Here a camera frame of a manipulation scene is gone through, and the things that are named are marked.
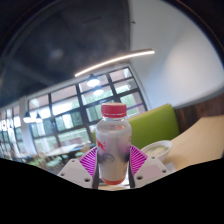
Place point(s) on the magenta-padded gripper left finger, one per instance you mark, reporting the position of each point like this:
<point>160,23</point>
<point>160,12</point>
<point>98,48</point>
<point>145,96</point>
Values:
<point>88,161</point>

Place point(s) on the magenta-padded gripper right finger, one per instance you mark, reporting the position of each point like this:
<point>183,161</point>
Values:
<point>137,160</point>

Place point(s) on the clear bottle with red cap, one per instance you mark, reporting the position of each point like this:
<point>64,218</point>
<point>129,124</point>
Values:
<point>113,146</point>

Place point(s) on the white bowl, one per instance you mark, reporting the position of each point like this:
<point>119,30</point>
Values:
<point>156,150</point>

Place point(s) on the group of green-seated wooden chairs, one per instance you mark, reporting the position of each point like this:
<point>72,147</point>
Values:
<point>50,163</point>

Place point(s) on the group of pendant ceiling lamps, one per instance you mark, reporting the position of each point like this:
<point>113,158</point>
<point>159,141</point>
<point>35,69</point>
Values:
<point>93,81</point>

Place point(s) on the long curved ceiling light strip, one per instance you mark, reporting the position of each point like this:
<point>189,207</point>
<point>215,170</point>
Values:
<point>113,61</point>

